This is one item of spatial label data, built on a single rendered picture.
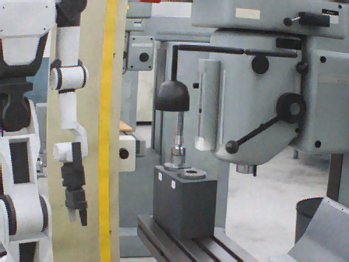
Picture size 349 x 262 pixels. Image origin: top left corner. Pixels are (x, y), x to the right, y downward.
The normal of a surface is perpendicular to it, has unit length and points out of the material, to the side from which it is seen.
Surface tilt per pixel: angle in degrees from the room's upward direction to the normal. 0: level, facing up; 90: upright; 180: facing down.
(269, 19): 90
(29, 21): 90
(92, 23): 90
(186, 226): 90
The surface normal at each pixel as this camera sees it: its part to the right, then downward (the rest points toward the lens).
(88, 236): 0.37, 0.20
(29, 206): 0.59, -0.23
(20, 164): 0.62, 0.01
